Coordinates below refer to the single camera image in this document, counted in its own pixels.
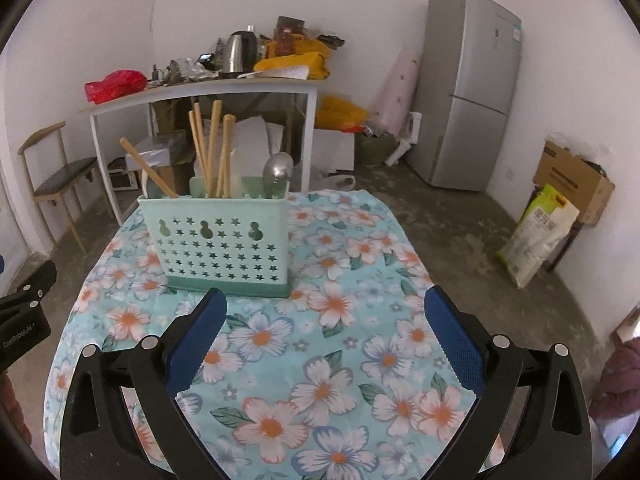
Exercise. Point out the wooden chopstick five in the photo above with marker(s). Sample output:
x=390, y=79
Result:
x=152, y=174

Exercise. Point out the steel electric kettle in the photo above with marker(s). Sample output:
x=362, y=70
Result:
x=240, y=53

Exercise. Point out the grey foil wrapped box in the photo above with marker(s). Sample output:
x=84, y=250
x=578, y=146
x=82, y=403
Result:
x=162, y=151

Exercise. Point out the yellow bag on table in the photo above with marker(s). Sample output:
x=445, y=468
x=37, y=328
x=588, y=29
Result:
x=311, y=53

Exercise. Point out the white sack under table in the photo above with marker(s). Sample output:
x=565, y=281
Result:
x=254, y=141

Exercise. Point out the floral blue tablecloth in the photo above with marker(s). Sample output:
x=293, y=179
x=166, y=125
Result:
x=343, y=379

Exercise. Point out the silver refrigerator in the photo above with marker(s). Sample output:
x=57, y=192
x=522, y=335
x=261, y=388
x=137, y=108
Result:
x=467, y=78

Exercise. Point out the green rice bag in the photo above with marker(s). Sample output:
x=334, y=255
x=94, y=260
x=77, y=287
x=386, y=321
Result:
x=546, y=221

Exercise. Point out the wooden chopstick three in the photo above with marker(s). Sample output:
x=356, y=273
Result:
x=197, y=108

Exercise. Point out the white side table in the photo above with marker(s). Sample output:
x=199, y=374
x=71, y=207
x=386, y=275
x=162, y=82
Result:
x=211, y=87

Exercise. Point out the wooden chopstick four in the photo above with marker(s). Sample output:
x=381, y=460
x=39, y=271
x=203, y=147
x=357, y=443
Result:
x=198, y=139

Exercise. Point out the clear plastic bag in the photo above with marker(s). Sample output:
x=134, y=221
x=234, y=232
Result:
x=320, y=181

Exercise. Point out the red plastic bag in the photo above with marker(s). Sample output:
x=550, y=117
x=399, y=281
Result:
x=114, y=85

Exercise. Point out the wooden chopstick two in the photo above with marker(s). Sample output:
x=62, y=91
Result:
x=223, y=189

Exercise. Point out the pink rolled mat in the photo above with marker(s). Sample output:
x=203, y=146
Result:
x=393, y=99

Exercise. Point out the steel spoon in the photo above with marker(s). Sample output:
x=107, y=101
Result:
x=276, y=174

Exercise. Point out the mint green utensil caddy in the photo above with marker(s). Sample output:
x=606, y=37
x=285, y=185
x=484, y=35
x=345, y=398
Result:
x=238, y=245

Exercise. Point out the cardboard box under table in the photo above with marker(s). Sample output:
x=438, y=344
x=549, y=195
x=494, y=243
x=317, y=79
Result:
x=179, y=173

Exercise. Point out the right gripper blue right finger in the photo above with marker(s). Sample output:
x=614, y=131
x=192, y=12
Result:
x=552, y=439

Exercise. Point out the wooden chair black seat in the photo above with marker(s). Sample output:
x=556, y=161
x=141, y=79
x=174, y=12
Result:
x=64, y=180

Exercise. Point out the yellow bag under table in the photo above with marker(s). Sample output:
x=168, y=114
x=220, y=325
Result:
x=336, y=113

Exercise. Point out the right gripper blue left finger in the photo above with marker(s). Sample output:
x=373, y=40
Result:
x=98, y=440

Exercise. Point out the cardboard box by wall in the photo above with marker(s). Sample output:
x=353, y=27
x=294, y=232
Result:
x=580, y=183

